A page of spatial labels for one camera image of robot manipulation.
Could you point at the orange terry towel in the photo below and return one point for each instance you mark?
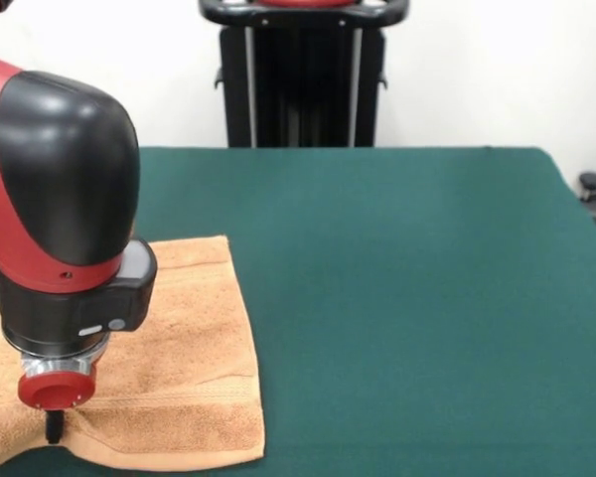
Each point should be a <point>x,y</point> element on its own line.
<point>189,358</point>

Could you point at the dark green table cloth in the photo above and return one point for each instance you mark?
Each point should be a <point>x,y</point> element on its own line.
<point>427,298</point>

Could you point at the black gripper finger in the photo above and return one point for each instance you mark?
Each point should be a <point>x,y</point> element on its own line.
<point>54,426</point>

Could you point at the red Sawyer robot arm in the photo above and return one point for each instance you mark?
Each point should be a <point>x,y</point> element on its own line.
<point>64,174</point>

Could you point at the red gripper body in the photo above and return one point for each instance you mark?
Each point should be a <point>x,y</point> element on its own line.
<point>57,390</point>

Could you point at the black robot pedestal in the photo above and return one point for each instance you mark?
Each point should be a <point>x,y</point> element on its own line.
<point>303,89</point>

